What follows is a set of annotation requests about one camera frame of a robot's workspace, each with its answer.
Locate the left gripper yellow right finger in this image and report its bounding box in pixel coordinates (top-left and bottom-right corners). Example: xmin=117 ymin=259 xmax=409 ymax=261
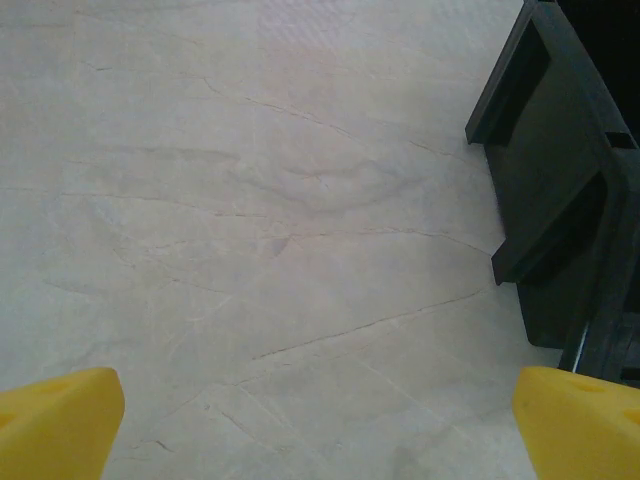
xmin=514 ymin=366 xmax=640 ymax=480

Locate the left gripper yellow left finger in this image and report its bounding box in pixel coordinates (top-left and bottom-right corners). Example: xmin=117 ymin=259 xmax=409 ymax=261
xmin=0 ymin=367 xmax=125 ymax=480

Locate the black plastic bin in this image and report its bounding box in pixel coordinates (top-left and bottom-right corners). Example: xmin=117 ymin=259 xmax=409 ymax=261
xmin=464 ymin=0 xmax=640 ymax=391

